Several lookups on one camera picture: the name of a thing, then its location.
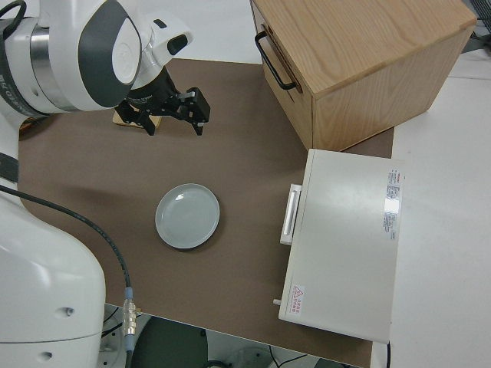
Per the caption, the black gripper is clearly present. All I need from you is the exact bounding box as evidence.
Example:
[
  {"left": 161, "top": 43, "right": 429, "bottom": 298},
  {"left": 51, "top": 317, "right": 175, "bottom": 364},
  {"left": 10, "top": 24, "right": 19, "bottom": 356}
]
[{"left": 116, "top": 66, "right": 212, "bottom": 136}]

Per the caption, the gray round plate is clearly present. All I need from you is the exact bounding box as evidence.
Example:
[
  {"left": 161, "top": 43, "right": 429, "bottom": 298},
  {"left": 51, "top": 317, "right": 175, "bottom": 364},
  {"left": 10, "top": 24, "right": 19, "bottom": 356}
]
[{"left": 154, "top": 182, "right": 222, "bottom": 252}]

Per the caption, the small wooden block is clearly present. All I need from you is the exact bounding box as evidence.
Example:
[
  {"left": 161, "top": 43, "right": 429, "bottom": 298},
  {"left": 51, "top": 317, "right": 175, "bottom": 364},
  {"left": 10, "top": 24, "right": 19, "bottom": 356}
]
[{"left": 112, "top": 110, "right": 161, "bottom": 131}]

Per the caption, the brown table mat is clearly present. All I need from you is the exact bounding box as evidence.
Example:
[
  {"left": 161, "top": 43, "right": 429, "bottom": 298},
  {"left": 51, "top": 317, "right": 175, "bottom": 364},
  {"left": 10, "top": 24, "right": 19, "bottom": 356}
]
[{"left": 17, "top": 57, "right": 396, "bottom": 363}]

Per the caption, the white toaster oven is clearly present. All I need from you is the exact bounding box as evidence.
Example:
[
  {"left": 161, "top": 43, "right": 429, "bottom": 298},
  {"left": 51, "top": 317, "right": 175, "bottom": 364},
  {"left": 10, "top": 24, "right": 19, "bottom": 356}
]
[{"left": 272, "top": 148, "right": 407, "bottom": 344}]

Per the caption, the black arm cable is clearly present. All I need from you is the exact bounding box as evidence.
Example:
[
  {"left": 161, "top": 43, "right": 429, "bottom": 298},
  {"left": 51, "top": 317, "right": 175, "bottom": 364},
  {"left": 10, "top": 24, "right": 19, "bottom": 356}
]
[{"left": 0, "top": 185, "right": 136, "bottom": 368}]

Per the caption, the wooden box with black handle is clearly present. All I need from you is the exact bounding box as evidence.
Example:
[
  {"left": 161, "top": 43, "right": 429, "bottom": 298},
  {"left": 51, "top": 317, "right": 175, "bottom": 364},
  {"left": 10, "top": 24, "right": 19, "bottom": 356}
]
[{"left": 249, "top": 0, "right": 478, "bottom": 152}]

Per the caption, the dark round pedestal base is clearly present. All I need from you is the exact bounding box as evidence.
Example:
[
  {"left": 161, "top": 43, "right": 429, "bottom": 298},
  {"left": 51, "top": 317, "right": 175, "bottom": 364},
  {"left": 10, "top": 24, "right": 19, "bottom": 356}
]
[{"left": 133, "top": 317, "right": 210, "bottom": 368}]

